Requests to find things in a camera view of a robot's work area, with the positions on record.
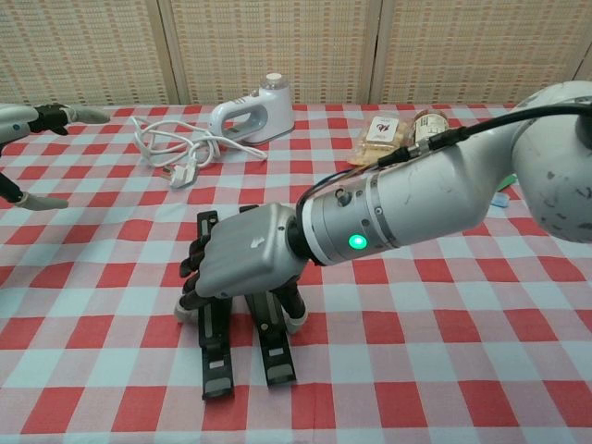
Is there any clear snack packet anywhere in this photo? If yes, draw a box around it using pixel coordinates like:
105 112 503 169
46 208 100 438
347 115 415 167

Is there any white handheld electric appliance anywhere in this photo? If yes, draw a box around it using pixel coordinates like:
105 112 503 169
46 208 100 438
207 72 295 144

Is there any brown labelled bottle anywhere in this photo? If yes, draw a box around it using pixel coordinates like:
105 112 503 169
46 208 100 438
411 109 450 142

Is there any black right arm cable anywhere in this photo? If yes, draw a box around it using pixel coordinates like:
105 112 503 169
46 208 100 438
377 99 592 168

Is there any woven bamboo screen panel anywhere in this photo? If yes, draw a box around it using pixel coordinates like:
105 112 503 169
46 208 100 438
369 0 591 106
0 0 179 107
159 0 383 106

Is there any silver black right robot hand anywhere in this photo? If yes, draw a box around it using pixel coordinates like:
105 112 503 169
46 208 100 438
174 202 309 334

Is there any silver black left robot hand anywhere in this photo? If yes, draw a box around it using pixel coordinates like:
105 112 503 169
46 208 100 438
0 102 112 210

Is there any black folding laptop stand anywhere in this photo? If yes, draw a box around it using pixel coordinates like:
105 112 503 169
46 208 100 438
197 205 300 401

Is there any red white checkered tablecloth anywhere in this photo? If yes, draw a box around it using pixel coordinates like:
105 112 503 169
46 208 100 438
0 104 592 444

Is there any white power cord with plug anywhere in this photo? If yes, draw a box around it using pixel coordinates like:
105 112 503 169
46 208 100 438
131 115 269 191

